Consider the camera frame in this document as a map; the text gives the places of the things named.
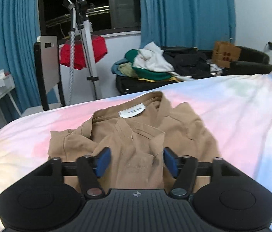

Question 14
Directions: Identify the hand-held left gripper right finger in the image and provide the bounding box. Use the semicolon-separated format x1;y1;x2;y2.
163;147;244;199

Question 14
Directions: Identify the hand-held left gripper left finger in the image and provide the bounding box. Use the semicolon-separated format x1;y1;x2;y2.
31;146;112;198

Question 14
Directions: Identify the tan t-shirt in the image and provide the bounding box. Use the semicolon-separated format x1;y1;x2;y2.
48;91;221;190

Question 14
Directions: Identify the pile of mixed clothes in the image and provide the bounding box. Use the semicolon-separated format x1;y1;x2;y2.
111;42;223;82

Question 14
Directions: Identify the pastel tie-dye bed blanket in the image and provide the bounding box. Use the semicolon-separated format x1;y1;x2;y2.
0;69;272;232

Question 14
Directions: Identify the black chair with grey back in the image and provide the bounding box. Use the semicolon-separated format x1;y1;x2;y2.
34;36;66;111

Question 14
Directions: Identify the red garment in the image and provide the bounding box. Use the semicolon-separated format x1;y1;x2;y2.
59;35;108;70

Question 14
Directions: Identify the cardboard box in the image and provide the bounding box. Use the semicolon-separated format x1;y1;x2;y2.
211;41;242;68

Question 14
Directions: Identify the garment steamer stand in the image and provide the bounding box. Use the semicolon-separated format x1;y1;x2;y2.
62;0;103;106

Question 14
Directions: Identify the black sofa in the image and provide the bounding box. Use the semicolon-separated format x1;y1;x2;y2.
116;45;272;96

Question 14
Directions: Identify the blue curtain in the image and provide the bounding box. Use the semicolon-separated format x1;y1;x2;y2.
139;0;236;51
0;0;42;123

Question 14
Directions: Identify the dark window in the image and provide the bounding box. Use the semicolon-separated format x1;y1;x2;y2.
37;0;141;36

